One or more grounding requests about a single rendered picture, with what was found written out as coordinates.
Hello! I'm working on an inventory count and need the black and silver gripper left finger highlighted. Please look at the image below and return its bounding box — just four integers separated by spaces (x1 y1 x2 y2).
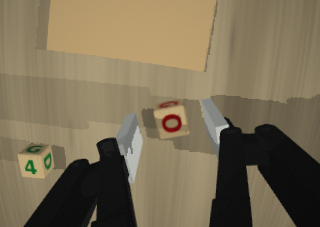
24 113 143 227

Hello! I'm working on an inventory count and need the tan flat mat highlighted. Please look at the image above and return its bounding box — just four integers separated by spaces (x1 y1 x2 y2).
47 0 216 72

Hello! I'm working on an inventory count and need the beige letter block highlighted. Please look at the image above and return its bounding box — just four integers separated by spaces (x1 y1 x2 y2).
17 144 54 179
154 99 189 139

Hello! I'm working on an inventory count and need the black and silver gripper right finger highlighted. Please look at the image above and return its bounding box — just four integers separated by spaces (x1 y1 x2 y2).
201 98 320 227

